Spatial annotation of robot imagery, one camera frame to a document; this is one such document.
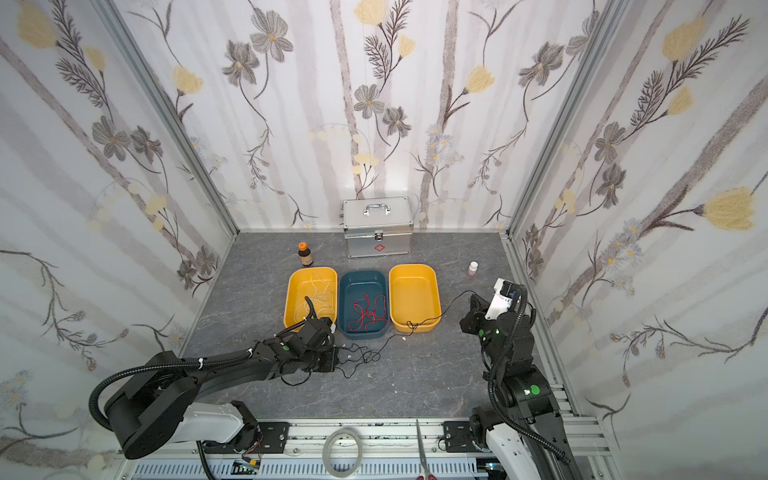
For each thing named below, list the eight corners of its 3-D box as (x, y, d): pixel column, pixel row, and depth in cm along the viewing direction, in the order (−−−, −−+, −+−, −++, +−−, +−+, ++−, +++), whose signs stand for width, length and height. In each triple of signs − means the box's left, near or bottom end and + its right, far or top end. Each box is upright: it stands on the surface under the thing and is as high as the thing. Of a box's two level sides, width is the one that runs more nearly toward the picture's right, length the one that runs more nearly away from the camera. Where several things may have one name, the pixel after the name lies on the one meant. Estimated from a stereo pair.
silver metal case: (344, 258, 114) (340, 230, 102) (349, 223, 127) (345, 194, 114) (409, 259, 114) (412, 230, 102) (407, 224, 127) (410, 194, 115)
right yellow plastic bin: (388, 334, 95) (388, 323, 89) (388, 275, 110) (388, 262, 104) (440, 334, 95) (444, 323, 89) (434, 275, 110) (436, 263, 104)
